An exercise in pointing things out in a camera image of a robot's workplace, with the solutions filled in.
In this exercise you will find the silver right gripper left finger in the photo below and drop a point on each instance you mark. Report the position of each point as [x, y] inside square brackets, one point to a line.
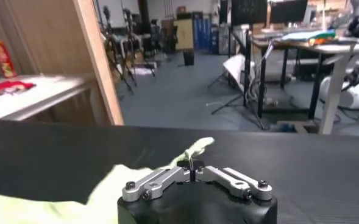
[158, 182]

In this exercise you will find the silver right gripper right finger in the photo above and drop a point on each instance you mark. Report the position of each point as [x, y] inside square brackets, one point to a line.
[231, 181]

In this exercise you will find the light green t-shirt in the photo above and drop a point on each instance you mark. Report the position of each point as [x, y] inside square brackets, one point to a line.
[112, 188]

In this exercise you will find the black leather table cover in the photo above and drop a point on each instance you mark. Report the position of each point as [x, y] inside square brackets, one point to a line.
[304, 170]

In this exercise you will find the white reflector board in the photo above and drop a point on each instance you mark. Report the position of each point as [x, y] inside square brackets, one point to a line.
[235, 67]

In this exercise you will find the black tripod monitor stand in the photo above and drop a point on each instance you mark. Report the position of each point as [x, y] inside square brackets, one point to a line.
[247, 61]

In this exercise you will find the black trash bin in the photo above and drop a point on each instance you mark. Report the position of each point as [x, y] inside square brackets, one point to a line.
[188, 57]

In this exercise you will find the white standing desk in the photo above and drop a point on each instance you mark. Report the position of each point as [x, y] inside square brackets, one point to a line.
[334, 88]

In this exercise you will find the white side table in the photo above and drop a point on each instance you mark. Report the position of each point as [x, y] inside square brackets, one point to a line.
[45, 94]

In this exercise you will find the brown desk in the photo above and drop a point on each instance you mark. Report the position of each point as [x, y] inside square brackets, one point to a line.
[284, 45]

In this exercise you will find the beige cabinet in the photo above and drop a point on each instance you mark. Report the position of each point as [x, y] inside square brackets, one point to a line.
[183, 35]

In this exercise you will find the blue storage cabinet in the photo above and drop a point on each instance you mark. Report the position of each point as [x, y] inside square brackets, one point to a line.
[203, 33]

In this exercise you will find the white humanoid robot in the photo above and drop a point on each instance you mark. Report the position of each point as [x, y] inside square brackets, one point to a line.
[356, 94]

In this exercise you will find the green and teal cloth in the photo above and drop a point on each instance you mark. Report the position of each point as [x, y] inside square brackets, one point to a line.
[307, 36]

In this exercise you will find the black monitor on stand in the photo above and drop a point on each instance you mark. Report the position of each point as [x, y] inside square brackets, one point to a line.
[248, 12]

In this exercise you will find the wide black monitor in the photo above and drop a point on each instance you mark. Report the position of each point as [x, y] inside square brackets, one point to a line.
[289, 11]

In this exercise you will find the wooden partition screen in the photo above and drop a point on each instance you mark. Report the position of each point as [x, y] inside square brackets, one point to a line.
[51, 36]

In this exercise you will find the folded red shirt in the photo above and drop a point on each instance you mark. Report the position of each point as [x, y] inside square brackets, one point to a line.
[2, 88]

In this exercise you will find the red chips can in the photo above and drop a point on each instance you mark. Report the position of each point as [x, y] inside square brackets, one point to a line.
[3, 59]

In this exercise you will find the black camera tripod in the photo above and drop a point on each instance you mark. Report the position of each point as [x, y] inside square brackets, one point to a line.
[127, 51]

